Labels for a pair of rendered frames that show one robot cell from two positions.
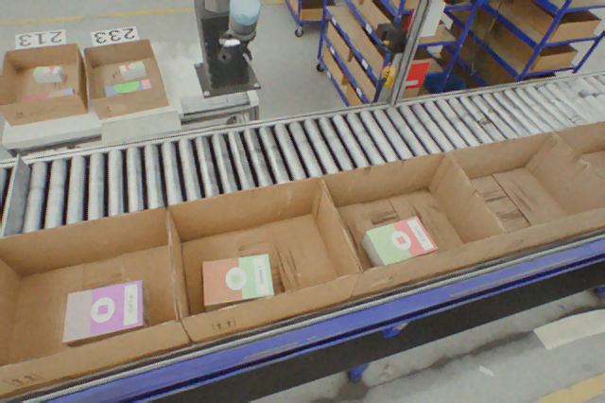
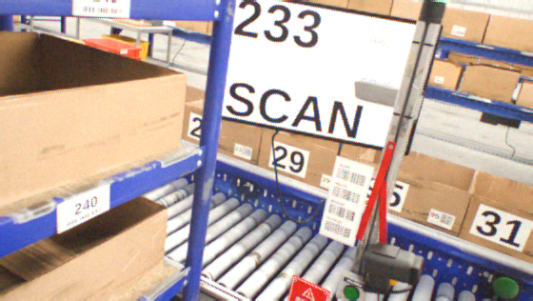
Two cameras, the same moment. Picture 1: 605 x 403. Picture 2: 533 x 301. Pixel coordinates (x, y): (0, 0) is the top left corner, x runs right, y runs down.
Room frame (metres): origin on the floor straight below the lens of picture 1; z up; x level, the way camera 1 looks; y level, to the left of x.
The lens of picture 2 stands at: (2.21, 0.11, 1.56)
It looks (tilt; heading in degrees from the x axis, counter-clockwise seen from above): 20 degrees down; 227
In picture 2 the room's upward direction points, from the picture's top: 10 degrees clockwise
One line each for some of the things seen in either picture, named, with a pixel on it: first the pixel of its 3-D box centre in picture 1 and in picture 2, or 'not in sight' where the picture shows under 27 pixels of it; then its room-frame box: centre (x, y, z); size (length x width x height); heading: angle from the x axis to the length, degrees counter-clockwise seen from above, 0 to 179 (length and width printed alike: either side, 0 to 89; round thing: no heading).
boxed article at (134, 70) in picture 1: (132, 71); not in sight; (1.39, 0.81, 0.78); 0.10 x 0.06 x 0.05; 124
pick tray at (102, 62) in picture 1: (125, 76); not in sight; (1.31, 0.81, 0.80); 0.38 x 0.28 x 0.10; 28
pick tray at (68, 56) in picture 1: (45, 81); not in sight; (1.22, 1.11, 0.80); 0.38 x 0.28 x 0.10; 26
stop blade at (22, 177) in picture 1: (15, 214); not in sight; (0.59, 0.90, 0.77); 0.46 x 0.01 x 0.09; 22
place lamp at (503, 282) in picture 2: not in sight; (504, 288); (0.80, -0.21, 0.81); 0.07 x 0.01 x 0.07; 112
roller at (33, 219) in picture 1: (33, 219); not in sight; (0.61, 0.87, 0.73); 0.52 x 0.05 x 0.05; 22
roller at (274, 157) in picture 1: (279, 172); not in sight; (0.93, 0.09, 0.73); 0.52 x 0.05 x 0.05; 22
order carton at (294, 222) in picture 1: (260, 255); not in sight; (0.44, 0.09, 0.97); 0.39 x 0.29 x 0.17; 112
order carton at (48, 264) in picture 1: (90, 295); not in sight; (0.29, 0.45, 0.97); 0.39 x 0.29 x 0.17; 112
